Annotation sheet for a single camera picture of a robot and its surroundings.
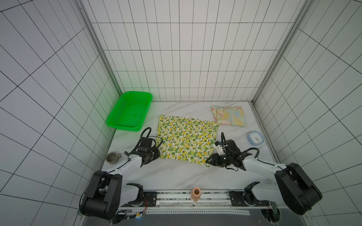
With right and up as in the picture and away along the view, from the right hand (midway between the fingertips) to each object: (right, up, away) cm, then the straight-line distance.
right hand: (208, 161), depth 85 cm
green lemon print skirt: (-14, +12, +9) cm, 21 cm away
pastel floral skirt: (+24, +28, +22) cm, 43 cm away
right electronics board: (+30, -18, -16) cm, 39 cm away
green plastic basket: (-59, +29, +25) cm, 70 cm away
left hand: (-32, +2, +3) cm, 32 cm away
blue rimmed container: (+34, +13, +9) cm, 38 cm away
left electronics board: (-37, -20, -18) cm, 46 cm away
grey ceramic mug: (-60, +2, +1) cm, 60 cm away
